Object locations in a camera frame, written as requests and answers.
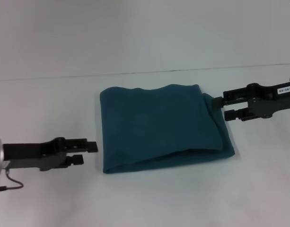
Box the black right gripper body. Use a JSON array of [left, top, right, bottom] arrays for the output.
[[246, 81, 290, 119]]

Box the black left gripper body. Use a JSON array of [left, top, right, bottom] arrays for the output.
[[2, 136, 68, 172]]

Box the teal t-shirt with FREE print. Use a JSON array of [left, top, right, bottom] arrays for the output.
[[99, 84, 235, 175]]

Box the left gripper cable with connector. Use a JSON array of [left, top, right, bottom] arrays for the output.
[[0, 169, 25, 192]]

